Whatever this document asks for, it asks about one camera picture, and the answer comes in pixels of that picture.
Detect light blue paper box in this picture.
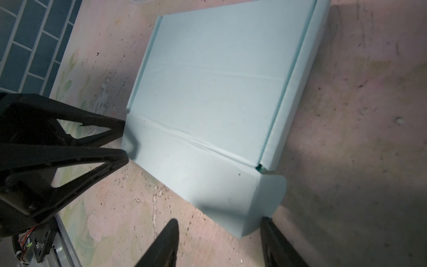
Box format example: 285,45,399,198
122,1,330,238

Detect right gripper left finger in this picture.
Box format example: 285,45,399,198
135,219,180,267

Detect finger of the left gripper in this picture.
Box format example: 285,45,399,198
1,93,125,154
1,145,129,238

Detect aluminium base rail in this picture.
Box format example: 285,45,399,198
12,215,82,267

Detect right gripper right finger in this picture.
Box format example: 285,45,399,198
260,217,309,267

